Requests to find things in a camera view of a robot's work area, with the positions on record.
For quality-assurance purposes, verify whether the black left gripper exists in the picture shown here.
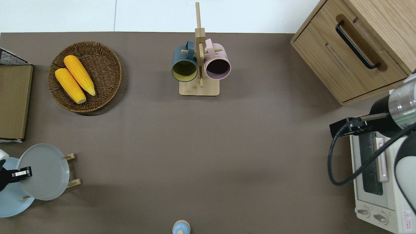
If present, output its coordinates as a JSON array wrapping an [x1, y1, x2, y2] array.
[[0, 166, 33, 193]]

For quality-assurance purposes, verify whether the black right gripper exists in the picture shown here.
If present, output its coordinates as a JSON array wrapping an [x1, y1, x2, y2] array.
[[329, 117, 373, 138]]

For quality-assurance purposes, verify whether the gray plate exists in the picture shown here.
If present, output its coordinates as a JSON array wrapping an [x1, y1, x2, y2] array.
[[16, 143, 70, 201]]

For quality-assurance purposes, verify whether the light blue plate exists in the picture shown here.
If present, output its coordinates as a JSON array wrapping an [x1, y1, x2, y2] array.
[[0, 157, 35, 218]]

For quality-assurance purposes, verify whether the low wooden plate rack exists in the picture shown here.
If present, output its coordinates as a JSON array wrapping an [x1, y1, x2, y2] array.
[[20, 153, 82, 200]]

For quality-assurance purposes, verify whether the wooden mug rack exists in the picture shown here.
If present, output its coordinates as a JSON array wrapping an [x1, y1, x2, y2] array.
[[179, 2, 223, 97]]

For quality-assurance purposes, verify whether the light wooden cabinet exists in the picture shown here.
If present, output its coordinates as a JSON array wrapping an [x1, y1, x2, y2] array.
[[290, 0, 416, 106]]

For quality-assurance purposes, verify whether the white toaster oven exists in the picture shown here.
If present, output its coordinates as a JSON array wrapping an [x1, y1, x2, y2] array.
[[349, 130, 416, 234]]

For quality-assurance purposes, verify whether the yellow corn cob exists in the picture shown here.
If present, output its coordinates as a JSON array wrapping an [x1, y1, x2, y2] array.
[[63, 55, 96, 97], [55, 68, 87, 104]]

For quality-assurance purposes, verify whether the round wicker basket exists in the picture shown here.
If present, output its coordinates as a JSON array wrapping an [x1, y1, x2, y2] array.
[[48, 41, 123, 113]]

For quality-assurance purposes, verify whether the pink mug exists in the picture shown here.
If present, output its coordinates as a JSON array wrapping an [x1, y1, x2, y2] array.
[[204, 38, 231, 80]]

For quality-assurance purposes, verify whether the brown table mat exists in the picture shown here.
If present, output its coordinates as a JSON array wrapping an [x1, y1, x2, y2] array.
[[0, 32, 416, 234]]

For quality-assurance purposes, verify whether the small light blue bottle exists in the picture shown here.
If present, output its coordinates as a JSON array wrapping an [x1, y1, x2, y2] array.
[[172, 220, 191, 234]]

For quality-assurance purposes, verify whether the dark teal mug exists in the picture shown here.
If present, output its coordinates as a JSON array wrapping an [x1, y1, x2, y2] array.
[[171, 40, 199, 83]]

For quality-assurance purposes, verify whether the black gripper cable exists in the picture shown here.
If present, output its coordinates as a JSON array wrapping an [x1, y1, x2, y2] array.
[[327, 120, 416, 186]]

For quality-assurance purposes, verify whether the white oven door handle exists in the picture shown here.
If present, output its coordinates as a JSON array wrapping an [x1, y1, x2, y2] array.
[[375, 137, 389, 182]]

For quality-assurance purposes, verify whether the black cabinet handle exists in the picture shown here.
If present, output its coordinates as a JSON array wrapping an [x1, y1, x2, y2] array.
[[335, 20, 381, 70]]

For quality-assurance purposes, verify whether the black wire basket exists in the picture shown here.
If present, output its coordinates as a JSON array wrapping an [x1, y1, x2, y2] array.
[[0, 48, 30, 66]]

